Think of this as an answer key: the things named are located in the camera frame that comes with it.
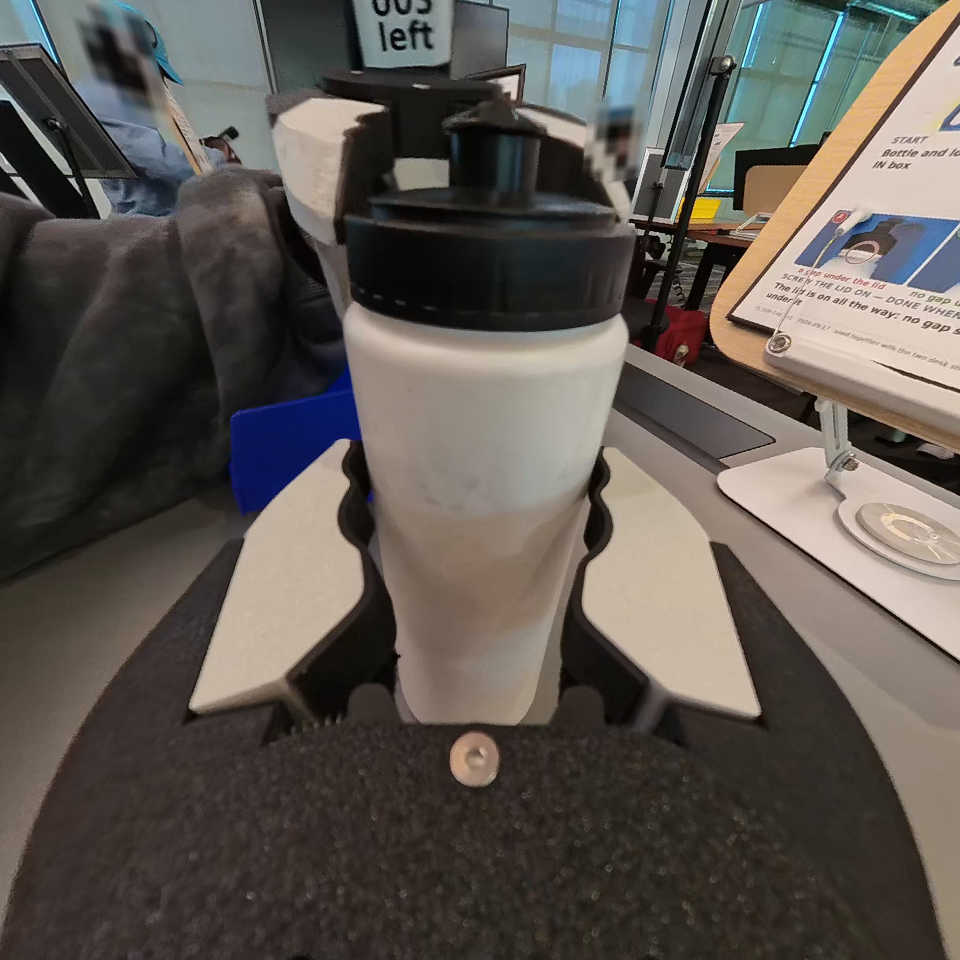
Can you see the printed instruction sheet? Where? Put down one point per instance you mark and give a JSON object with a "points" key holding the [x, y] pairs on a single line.
{"points": [[885, 247]]}

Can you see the black bottle lid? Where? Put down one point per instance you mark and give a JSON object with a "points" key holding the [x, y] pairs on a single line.
{"points": [[487, 262]]}

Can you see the black wall screen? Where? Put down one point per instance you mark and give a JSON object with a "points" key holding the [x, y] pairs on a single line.
{"points": [[480, 37]]}

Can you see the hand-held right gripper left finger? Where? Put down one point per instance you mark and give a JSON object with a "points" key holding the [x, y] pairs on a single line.
{"points": [[285, 600]]}

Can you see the small standing sign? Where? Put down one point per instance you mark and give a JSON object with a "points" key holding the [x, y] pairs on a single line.
{"points": [[720, 154]]}

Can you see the blue plastic bin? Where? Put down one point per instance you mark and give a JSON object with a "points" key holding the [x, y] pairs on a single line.
{"points": [[292, 450]]}

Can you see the white plastic bottle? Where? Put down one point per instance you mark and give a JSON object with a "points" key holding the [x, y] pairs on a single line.
{"points": [[480, 420]]}

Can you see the person's left forearm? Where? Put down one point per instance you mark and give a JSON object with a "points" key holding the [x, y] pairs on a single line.
{"points": [[112, 337]]}

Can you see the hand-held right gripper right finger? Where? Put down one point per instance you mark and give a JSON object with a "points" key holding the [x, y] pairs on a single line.
{"points": [[667, 607]]}

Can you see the red floor bag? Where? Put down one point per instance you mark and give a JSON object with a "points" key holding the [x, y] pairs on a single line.
{"points": [[682, 334]]}

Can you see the black stanchion pole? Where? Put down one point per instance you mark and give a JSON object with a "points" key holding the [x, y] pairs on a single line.
{"points": [[694, 165]]}

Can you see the instruction sheet on wooden stand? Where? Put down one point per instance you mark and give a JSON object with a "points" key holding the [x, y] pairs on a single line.
{"points": [[780, 510]]}

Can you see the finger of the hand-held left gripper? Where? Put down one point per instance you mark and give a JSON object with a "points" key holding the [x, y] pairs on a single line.
{"points": [[559, 127], [307, 165]]}

